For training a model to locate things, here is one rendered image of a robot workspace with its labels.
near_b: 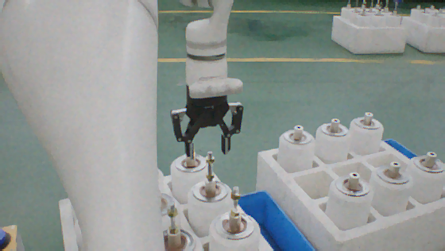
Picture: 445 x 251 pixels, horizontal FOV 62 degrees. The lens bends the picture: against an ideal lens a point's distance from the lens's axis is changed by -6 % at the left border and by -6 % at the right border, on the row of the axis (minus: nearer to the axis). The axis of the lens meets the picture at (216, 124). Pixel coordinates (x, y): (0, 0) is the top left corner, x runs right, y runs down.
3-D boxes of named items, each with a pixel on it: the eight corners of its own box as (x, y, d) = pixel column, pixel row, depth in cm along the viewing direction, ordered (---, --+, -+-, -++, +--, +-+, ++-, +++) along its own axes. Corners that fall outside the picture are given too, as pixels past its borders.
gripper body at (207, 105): (222, 70, 75) (222, 113, 79) (179, 74, 73) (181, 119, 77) (235, 83, 69) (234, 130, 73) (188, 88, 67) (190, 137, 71)
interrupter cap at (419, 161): (451, 170, 89) (452, 167, 89) (429, 177, 87) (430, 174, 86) (427, 155, 95) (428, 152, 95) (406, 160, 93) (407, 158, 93)
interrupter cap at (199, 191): (233, 200, 80) (233, 197, 80) (197, 206, 78) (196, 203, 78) (222, 179, 87) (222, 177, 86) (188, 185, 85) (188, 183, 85)
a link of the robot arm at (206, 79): (191, 100, 64) (190, 63, 61) (178, 78, 73) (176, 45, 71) (244, 94, 66) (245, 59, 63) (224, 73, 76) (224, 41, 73)
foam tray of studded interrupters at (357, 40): (404, 53, 263) (408, 28, 255) (354, 54, 259) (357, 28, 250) (376, 38, 298) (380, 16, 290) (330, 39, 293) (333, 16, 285)
